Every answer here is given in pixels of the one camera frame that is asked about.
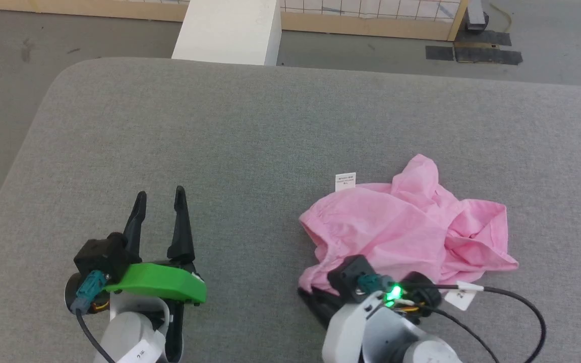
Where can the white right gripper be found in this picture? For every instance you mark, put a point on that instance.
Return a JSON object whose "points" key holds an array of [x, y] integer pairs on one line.
{"points": [[351, 327]]}

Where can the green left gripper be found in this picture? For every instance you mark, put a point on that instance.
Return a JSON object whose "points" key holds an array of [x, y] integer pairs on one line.
{"points": [[164, 281]]}

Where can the pink garment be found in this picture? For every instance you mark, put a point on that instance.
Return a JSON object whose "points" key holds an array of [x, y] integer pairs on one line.
{"points": [[396, 227]]}

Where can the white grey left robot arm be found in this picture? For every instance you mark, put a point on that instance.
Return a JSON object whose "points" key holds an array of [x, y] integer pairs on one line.
{"points": [[129, 327]]}

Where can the grey fabric sofa cushion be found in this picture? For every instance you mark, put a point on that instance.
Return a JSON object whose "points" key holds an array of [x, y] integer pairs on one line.
{"points": [[230, 151]]}

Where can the white rectangular pillar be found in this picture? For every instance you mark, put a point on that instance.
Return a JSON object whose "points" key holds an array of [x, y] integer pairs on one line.
{"points": [[230, 30]]}

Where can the small black floor tape patch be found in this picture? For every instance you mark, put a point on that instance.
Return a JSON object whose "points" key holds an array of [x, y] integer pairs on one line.
{"points": [[440, 53]]}

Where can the large black floor tape patch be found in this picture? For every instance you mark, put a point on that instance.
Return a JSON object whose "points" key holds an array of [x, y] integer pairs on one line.
{"points": [[489, 50]]}

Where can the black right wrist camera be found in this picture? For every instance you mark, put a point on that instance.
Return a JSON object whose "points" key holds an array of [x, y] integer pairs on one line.
{"points": [[351, 277]]}

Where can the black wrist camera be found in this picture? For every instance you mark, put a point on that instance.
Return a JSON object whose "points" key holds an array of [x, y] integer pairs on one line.
{"points": [[100, 257], [351, 277]]}

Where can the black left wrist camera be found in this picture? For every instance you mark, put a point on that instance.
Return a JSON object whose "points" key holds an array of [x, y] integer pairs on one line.
{"points": [[100, 257]]}

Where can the wooden frame mesh fence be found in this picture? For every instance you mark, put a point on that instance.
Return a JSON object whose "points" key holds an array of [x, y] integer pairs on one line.
{"points": [[371, 24]]}

